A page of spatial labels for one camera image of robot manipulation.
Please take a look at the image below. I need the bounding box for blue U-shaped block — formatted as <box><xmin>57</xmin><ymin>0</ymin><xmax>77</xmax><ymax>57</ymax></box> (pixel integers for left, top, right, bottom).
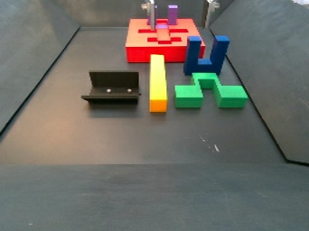
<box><xmin>184</xmin><ymin>35</ymin><xmax>229</xmax><ymax>76</ymax></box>

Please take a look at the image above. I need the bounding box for purple U-shaped block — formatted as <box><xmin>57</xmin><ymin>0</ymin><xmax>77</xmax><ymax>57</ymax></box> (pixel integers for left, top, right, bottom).
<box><xmin>156</xmin><ymin>5</ymin><xmax>180</xmax><ymax>26</ymax></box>

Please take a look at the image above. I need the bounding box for black angle bracket holder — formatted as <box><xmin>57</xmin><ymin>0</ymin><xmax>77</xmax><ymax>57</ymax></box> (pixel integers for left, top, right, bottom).
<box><xmin>81</xmin><ymin>70</ymin><xmax>141</xmax><ymax>103</ymax></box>

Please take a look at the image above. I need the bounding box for red slotted board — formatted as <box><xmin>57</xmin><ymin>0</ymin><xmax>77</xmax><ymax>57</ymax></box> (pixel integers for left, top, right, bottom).
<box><xmin>126</xmin><ymin>18</ymin><xmax>200</xmax><ymax>63</ymax></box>

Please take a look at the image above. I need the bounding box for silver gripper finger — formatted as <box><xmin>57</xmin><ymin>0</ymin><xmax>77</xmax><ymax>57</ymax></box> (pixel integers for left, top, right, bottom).
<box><xmin>204</xmin><ymin>0</ymin><xmax>220</xmax><ymax>28</ymax></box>
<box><xmin>142</xmin><ymin>0</ymin><xmax>156</xmax><ymax>30</ymax></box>

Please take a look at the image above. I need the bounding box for green S-shaped block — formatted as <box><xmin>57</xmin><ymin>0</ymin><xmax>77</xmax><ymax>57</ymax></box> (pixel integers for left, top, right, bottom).
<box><xmin>176</xmin><ymin>72</ymin><xmax>249</xmax><ymax>108</ymax></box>

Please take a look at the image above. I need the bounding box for yellow long bar block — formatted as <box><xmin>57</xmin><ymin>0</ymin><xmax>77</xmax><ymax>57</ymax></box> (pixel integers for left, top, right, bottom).
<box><xmin>150</xmin><ymin>54</ymin><xmax>168</xmax><ymax>113</ymax></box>

